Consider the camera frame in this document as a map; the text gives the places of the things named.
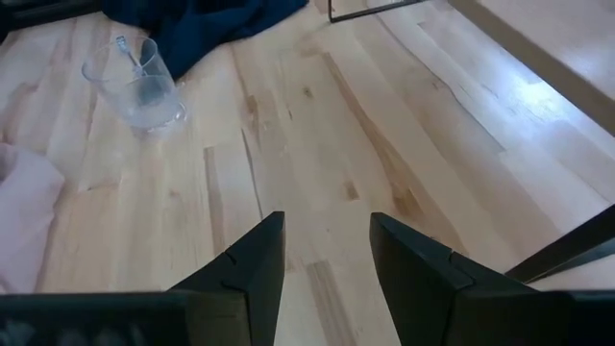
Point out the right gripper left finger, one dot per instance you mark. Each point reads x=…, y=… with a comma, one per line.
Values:
x=216, y=317

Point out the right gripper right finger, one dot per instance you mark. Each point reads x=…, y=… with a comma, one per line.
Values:
x=456, y=317

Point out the clear glass mug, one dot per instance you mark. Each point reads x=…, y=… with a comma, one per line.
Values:
x=139, y=96

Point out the beige cloth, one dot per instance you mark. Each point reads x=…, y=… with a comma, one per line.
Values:
x=24, y=216

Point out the navy blue cloth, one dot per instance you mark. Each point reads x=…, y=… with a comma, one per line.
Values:
x=206, y=29

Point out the black table frame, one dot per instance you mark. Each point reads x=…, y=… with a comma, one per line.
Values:
x=48, y=12

